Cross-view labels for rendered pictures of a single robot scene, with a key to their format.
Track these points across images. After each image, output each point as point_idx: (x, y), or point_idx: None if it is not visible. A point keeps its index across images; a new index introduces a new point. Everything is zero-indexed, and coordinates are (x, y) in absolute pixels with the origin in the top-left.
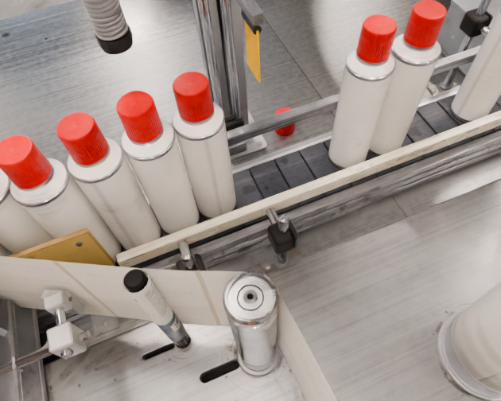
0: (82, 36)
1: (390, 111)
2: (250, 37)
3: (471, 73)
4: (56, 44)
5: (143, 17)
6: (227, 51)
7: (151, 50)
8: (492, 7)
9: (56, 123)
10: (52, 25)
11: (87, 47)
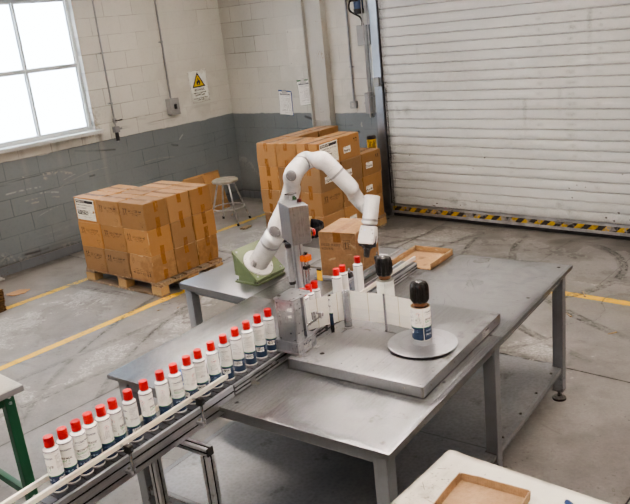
0: (227, 322)
1: (344, 288)
2: (318, 273)
3: (355, 281)
4: (222, 326)
5: (242, 313)
6: (309, 282)
7: None
8: None
9: None
10: (212, 324)
11: (233, 323)
